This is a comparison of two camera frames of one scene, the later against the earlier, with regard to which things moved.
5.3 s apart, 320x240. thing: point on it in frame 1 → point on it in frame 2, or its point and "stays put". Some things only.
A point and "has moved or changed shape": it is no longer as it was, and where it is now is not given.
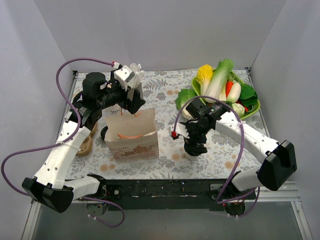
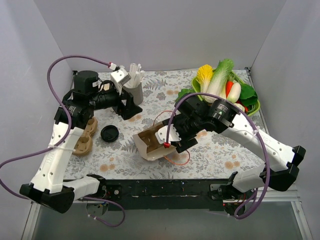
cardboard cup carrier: [87, 145] stays put
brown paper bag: [132, 137] has moved or changed shape
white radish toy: [234, 94] stays put
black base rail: [171, 195] stays put
